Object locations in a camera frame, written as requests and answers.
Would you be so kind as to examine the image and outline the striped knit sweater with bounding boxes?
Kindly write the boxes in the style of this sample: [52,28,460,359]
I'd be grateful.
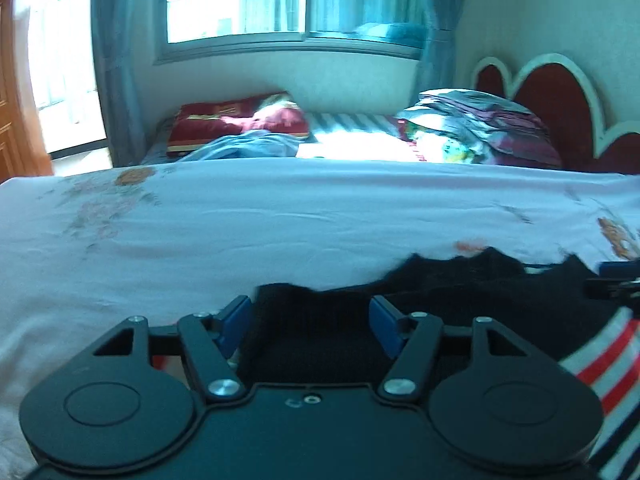
[238,248,639,479]

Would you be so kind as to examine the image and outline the floral white bed sheet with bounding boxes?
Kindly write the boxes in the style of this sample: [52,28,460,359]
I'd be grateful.
[1,158,639,479]

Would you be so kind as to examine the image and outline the light blue cloth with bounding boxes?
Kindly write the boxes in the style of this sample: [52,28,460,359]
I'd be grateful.
[180,130,302,162]

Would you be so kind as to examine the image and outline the striped mattress cover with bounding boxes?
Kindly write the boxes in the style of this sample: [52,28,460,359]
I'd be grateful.
[305,112,401,143]

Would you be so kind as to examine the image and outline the red gold pillow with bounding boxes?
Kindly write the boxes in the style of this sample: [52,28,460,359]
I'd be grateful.
[166,92,310,158]

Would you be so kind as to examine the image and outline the red heart-shaped headboard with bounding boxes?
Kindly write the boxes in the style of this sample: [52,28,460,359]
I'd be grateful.
[471,53,639,174]

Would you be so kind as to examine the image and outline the folded quilt stack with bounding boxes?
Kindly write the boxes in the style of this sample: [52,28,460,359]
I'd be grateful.
[396,89,562,169]

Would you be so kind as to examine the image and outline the wooden wardrobe door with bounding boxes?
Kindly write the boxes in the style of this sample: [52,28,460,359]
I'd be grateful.
[1,0,53,182]

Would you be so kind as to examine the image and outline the teal cushion on windowsill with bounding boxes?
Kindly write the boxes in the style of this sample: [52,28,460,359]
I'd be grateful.
[352,22,426,49]

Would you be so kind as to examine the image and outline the left teal curtain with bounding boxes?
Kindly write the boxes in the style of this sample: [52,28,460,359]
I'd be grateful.
[90,0,162,167]

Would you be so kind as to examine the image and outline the teal curtain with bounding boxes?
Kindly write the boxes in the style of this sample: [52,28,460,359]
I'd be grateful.
[412,0,465,100]
[90,0,162,167]

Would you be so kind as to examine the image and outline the right teal curtain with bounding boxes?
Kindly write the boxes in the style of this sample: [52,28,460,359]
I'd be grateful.
[412,0,465,100]

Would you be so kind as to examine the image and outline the window with grey frame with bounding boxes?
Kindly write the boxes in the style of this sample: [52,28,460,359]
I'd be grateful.
[155,0,426,62]

